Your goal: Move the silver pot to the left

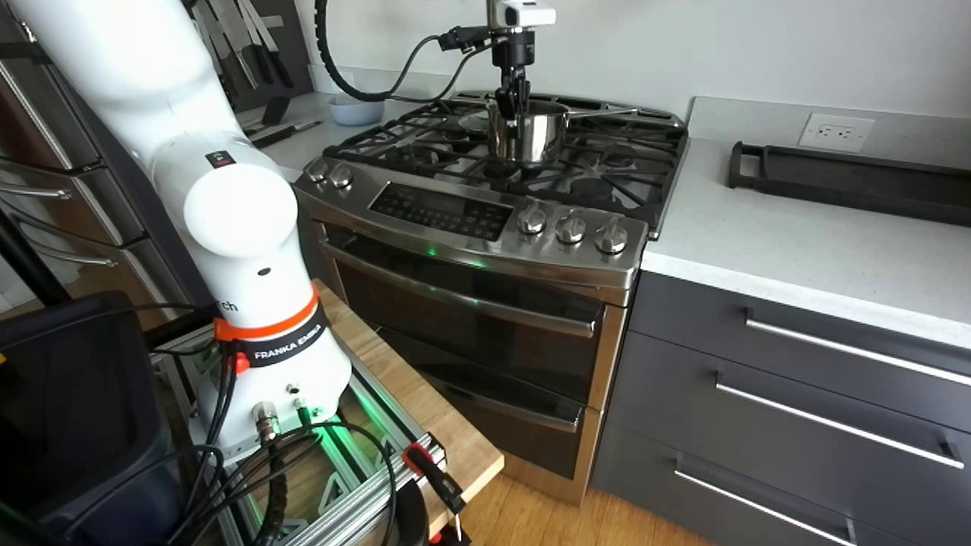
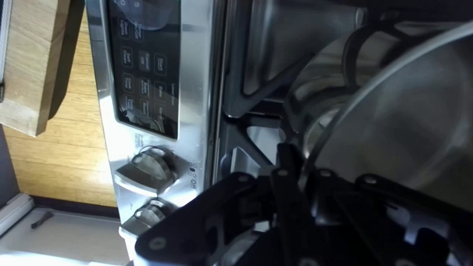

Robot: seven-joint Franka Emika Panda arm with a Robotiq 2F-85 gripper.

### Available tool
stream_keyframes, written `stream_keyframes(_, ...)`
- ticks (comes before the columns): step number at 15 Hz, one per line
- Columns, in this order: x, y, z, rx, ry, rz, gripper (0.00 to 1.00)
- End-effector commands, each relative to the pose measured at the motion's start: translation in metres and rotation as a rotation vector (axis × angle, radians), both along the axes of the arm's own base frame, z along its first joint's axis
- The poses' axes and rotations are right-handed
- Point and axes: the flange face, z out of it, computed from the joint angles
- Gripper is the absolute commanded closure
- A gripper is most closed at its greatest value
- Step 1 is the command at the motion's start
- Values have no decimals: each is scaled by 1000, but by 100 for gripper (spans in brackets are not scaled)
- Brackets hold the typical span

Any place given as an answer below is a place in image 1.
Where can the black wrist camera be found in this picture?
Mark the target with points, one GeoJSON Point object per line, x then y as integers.
{"type": "Point", "coordinates": [467, 42]}

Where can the grey cabinet drawer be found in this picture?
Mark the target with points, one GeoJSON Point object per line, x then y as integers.
{"type": "Point", "coordinates": [667, 397]}
{"type": "Point", "coordinates": [687, 324]}
{"type": "Point", "coordinates": [639, 476]}

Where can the red black clamp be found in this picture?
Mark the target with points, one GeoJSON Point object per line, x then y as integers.
{"type": "Point", "coordinates": [431, 472]}

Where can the aluminium frame cart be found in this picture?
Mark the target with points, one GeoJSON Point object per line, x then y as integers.
{"type": "Point", "coordinates": [353, 510]}

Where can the black pole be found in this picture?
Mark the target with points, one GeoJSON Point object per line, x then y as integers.
{"type": "Point", "coordinates": [32, 264]}

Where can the brown drawer unit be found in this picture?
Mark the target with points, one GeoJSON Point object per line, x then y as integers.
{"type": "Point", "coordinates": [60, 217]}

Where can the black cast iron stove grate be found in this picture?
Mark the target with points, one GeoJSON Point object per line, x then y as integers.
{"type": "Point", "coordinates": [516, 179]}
{"type": "Point", "coordinates": [403, 152]}
{"type": "Point", "coordinates": [616, 172]}

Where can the dark storage bin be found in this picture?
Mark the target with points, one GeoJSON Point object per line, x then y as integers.
{"type": "Point", "coordinates": [69, 425]}

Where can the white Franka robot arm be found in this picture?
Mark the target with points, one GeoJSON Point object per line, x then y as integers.
{"type": "Point", "coordinates": [242, 213]}

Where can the black oven control panel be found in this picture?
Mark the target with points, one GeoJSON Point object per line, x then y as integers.
{"type": "Point", "coordinates": [441, 212]}

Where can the pale blue container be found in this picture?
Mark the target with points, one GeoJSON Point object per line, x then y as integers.
{"type": "Point", "coordinates": [353, 112]}

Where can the stainless steel gas stove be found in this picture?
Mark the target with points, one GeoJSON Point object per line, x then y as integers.
{"type": "Point", "coordinates": [475, 343]}

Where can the wooden mounting board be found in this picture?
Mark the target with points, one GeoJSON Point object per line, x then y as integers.
{"type": "Point", "coordinates": [426, 413]}

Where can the silver stove knob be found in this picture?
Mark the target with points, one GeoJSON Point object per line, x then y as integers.
{"type": "Point", "coordinates": [570, 233]}
{"type": "Point", "coordinates": [341, 185]}
{"type": "Point", "coordinates": [609, 239]}
{"type": "Point", "coordinates": [531, 222]}
{"type": "Point", "coordinates": [318, 175]}

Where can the black rectangular tray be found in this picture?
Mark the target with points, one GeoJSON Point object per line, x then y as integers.
{"type": "Point", "coordinates": [850, 185]}

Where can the silver steel pot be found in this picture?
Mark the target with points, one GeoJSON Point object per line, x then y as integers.
{"type": "Point", "coordinates": [542, 139]}

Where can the glass pot lid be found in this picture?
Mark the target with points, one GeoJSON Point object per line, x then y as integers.
{"type": "Point", "coordinates": [475, 122]}

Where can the dark knife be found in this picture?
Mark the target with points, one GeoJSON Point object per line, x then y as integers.
{"type": "Point", "coordinates": [290, 128]}

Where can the wide white wall outlet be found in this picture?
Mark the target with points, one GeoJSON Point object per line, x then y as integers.
{"type": "Point", "coordinates": [835, 133]}

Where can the black knife block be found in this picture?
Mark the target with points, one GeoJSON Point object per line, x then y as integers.
{"type": "Point", "coordinates": [268, 62]}

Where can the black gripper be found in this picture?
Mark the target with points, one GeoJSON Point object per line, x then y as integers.
{"type": "Point", "coordinates": [513, 54]}

